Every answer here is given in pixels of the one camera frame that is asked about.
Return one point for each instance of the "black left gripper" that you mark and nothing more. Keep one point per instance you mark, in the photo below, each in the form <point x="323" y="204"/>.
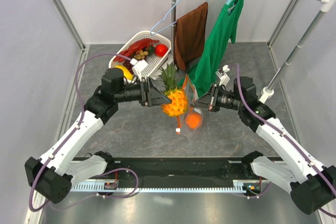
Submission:
<point x="149" y="95"/>

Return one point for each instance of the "dark green plastic avocado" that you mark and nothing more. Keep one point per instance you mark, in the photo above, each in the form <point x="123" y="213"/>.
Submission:
<point x="151" y="50"/>

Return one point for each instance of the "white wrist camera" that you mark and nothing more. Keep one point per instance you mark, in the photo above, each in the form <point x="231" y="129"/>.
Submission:
<point x="222" y="75"/>
<point x="138" y="67"/>

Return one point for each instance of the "yellow plastic mango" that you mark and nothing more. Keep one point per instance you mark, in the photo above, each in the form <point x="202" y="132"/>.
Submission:
<point x="126" y="72"/>

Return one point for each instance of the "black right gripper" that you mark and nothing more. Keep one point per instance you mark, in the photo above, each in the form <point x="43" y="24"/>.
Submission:
<point x="209" y="101"/>

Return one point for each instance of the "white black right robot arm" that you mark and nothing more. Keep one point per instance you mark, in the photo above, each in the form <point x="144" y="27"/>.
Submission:
<point x="310" y="184"/>

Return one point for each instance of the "clear zip top bag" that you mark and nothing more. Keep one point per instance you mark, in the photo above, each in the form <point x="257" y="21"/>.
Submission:
<point x="182" y="129"/>

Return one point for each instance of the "white perforated plastic basket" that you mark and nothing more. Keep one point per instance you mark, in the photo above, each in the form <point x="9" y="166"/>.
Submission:
<point x="153" y="61"/>

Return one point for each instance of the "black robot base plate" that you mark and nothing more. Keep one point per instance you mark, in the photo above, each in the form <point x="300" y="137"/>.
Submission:
<point x="186" y="170"/>

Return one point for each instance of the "dark purple plastic grapes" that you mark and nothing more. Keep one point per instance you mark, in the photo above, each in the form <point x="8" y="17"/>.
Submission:
<point x="128" y="65"/>

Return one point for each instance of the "green t-shirt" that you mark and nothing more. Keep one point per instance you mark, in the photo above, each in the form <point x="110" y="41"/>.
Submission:
<point x="202" y="71"/>

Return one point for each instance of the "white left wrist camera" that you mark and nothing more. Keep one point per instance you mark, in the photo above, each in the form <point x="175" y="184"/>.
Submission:
<point x="138" y="67"/>

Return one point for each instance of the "tan plastic longan bunch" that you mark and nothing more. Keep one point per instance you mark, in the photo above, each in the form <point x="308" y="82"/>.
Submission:
<point x="142" y="54"/>

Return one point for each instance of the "light blue wire hanger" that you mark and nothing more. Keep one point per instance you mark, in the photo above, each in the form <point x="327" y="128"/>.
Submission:
<point x="172" y="12"/>

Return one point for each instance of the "silver metal clothes rack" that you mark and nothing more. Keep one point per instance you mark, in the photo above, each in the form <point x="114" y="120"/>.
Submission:
<point x="268" y="91"/>

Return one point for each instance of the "white slotted cable duct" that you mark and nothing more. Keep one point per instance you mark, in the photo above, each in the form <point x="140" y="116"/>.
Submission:
<point x="102" y="187"/>

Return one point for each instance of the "orange plastic orange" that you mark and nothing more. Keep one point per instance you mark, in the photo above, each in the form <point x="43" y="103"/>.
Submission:
<point x="194" y="120"/>

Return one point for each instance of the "red plastic tomato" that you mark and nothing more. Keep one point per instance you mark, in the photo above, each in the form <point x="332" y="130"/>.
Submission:
<point x="160" y="50"/>

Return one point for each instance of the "brown towel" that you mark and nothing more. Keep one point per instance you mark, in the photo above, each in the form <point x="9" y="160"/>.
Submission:
<point x="190" y="36"/>

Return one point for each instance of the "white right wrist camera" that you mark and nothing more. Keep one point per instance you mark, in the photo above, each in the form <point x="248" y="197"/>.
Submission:
<point x="222" y="75"/>

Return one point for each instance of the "red plastic lobster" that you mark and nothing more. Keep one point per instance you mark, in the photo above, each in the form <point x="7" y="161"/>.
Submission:
<point x="134" y="48"/>

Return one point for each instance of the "orange plastic pineapple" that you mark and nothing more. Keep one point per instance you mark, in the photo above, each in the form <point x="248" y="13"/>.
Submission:
<point x="179" y="101"/>

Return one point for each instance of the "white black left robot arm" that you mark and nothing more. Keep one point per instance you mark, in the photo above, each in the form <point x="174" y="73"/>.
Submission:
<point x="54" y="174"/>

